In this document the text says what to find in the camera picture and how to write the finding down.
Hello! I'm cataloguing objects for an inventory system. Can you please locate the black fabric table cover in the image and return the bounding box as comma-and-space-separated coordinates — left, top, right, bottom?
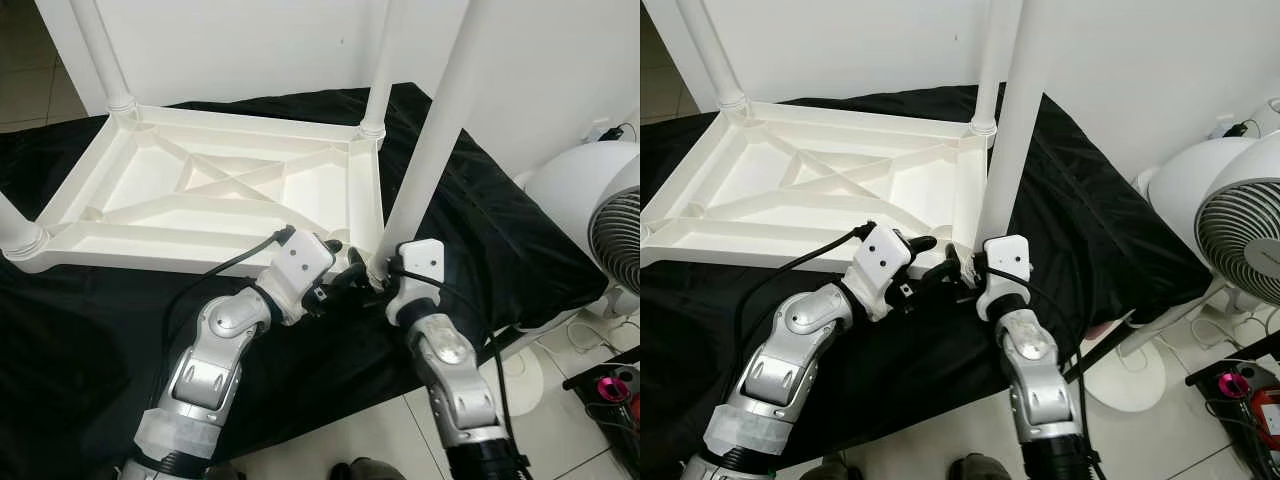
640, 85, 1213, 476
0, 82, 609, 479

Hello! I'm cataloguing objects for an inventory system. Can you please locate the white round fan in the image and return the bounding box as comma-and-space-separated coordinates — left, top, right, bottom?
500, 140, 641, 411
1080, 132, 1280, 411

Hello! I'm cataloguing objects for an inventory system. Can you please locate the white plastic table top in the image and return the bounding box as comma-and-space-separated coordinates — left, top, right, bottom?
640, 100, 991, 276
5, 100, 391, 286

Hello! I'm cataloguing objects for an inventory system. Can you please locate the white plastic table leg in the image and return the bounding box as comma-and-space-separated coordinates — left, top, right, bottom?
972, 0, 1061, 251
968, 0, 1023, 139
0, 190, 49, 263
378, 0, 496, 271
678, 0, 749, 113
357, 0, 406, 141
70, 0, 138, 113

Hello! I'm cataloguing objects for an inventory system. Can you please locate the grey robot right foot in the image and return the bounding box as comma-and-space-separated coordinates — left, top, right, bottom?
330, 457, 401, 480
945, 453, 1011, 480

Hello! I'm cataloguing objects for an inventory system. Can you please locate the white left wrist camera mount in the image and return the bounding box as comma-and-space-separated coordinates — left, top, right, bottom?
845, 225, 913, 321
262, 232, 336, 326

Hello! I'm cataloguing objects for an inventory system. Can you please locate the black flat bar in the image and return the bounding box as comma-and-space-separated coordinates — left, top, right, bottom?
1185, 335, 1280, 386
565, 358, 641, 391

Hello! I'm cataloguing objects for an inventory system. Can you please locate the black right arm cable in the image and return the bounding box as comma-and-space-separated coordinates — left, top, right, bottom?
985, 262, 1101, 471
385, 265, 526, 471

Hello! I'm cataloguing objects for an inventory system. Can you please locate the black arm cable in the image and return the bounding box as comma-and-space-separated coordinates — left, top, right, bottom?
385, 265, 526, 471
733, 222, 876, 346
150, 226, 296, 401
985, 262, 1101, 471

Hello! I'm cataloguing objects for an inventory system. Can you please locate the white power cable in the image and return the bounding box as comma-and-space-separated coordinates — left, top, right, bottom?
1130, 300, 1271, 351
560, 320, 621, 351

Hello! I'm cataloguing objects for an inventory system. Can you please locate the grey robot foot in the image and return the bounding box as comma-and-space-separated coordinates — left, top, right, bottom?
330, 457, 401, 480
945, 453, 1011, 480
795, 457, 851, 480

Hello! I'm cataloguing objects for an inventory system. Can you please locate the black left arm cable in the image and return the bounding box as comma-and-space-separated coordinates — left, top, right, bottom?
733, 222, 876, 346
150, 226, 296, 401

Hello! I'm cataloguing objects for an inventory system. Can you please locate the red box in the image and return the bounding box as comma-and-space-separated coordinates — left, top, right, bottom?
1252, 385, 1280, 446

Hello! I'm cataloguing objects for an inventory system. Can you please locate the black metal table leg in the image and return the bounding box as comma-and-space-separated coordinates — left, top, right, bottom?
480, 325, 521, 356
1065, 315, 1136, 381

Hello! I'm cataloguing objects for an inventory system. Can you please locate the grey robot left foot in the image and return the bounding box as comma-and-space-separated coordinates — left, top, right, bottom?
795, 457, 851, 480

